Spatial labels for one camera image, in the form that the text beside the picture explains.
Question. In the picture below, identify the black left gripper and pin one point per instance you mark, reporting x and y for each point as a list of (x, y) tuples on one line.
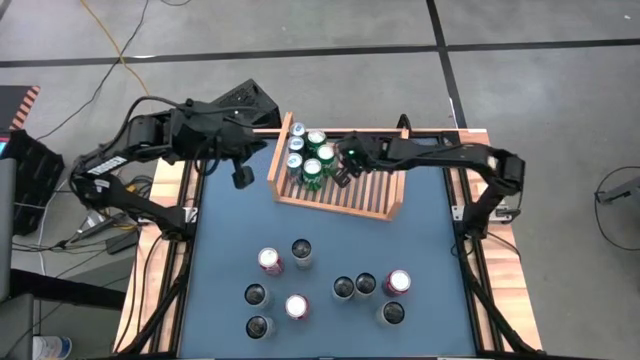
[(247, 145)]

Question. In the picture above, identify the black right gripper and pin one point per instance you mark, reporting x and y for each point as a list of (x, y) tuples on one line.
[(375, 152)]

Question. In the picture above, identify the Red Bull sugarfree can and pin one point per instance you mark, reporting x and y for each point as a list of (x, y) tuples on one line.
[(294, 162), (296, 145), (297, 130)]

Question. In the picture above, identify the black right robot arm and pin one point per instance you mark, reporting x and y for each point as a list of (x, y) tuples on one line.
[(450, 152)]

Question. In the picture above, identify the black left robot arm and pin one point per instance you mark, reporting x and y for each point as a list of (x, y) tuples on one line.
[(200, 132)]

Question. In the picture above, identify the wooden slatted shelf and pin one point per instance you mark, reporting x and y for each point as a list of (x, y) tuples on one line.
[(370, 197)]

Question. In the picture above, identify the white Celsius can yellow base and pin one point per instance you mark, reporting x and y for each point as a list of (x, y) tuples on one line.
[(301, 250), (392, 313), (365, 284)]

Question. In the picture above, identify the red Coca-Cola can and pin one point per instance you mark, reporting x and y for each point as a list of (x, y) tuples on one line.
[(270, 260), (296, 306), (398, 281)]

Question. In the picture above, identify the Celsius Arctic Vibe can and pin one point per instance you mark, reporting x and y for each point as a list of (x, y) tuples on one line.
[(256, 295), (343, 287)]

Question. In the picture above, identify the black power brick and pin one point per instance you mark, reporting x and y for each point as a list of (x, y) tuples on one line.
[(122, 242)]

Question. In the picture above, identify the black plastic crate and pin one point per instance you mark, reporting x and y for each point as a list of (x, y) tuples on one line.
[(35, 175)]

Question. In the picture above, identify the hazard striped black panel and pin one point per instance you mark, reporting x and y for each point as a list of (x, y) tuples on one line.
[(15, 105)]

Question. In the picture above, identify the grey desk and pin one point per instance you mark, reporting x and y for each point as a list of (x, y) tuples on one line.
[(6, 225)]

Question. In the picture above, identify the white blue bottle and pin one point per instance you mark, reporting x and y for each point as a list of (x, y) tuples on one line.
[(52, 348)]

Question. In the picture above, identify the grey stand leg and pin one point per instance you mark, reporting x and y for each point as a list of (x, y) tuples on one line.
[(622, 192)]

